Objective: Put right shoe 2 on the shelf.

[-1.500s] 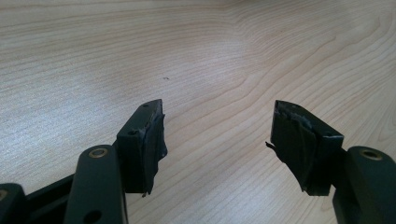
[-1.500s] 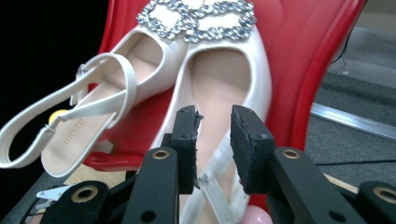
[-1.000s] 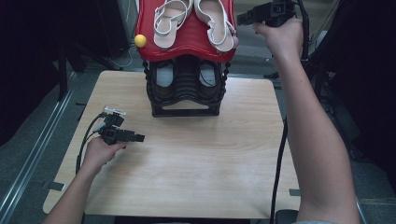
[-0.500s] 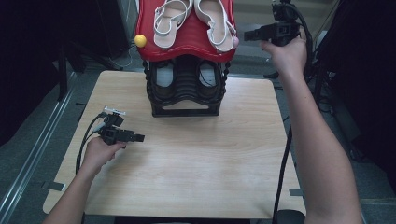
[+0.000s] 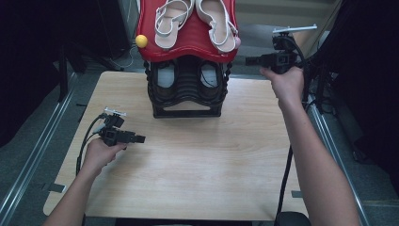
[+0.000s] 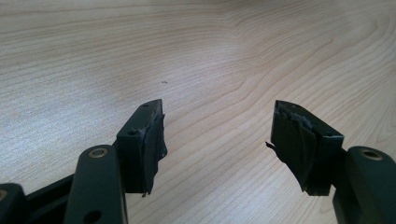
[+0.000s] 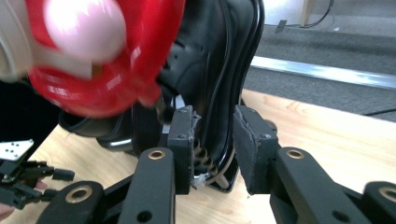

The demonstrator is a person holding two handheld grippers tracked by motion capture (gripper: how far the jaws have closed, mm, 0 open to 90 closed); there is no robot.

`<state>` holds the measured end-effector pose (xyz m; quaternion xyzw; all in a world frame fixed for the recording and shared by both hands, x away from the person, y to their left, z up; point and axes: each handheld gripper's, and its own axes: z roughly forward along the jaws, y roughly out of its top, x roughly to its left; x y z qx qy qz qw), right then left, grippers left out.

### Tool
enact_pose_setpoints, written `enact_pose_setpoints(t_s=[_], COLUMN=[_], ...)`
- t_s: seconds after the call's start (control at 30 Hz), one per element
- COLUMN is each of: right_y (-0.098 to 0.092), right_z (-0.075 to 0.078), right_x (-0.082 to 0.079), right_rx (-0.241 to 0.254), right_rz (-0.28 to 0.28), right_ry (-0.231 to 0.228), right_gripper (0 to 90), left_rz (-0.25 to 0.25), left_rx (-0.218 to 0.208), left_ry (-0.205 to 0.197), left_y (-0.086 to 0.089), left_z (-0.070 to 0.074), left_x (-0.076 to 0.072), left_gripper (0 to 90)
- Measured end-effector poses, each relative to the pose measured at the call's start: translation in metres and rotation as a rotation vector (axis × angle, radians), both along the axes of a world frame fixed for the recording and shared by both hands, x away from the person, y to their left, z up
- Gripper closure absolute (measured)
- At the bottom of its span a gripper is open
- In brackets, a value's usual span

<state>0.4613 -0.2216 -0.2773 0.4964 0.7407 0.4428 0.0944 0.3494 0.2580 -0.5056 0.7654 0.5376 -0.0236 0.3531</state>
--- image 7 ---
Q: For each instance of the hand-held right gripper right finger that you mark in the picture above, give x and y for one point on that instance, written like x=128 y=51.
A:
x=258 y=155

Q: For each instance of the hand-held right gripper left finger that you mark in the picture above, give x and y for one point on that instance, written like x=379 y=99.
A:
x=180 y=149

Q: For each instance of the black leather shoe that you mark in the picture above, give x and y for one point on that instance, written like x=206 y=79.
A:
x=199 y=77

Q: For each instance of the red and black shoe rack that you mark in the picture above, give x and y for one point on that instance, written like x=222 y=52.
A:
x=149 y=46

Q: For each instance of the beige heeled sandal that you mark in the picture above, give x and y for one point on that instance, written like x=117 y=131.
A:
x=14 y=53

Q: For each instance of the pink ball knob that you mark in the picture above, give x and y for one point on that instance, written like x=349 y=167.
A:
x=84 y=28

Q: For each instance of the wooden board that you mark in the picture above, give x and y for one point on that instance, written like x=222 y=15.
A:
x=307 y=12

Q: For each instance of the metal floor rail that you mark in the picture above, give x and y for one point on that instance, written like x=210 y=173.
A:
x=327 y=73

